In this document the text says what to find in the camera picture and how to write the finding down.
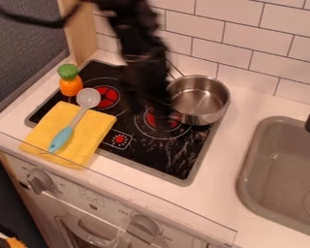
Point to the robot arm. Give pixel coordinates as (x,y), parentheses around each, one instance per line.
(134,25)

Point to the silver pot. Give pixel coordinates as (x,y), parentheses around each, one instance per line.
(200,100)

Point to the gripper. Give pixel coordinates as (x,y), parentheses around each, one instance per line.
(145,80)

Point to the blue and white spoon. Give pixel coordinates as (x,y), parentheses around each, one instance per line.
(61,139)

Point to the toy stove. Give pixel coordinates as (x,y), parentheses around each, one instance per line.
(162,145)

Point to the orange toy carrot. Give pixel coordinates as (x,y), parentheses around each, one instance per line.
(70,84)

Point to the yellow cloth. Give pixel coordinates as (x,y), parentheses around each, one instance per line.
(90,132)

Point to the toy sink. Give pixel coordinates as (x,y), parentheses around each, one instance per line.
(282,174)

